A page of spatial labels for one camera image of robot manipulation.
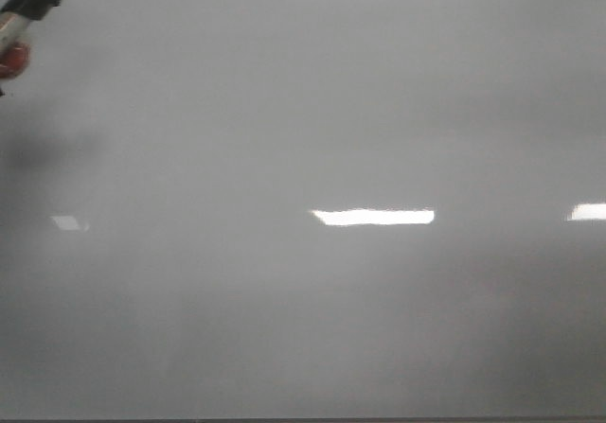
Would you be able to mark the black and white whiteboard marker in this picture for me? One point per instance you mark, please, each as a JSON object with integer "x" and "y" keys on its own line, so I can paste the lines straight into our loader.
{"x": 16, "y": 17}

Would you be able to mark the white glossy whiteboard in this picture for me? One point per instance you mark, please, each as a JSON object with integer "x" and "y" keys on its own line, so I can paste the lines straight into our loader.
{"x": 305, "y": 209}

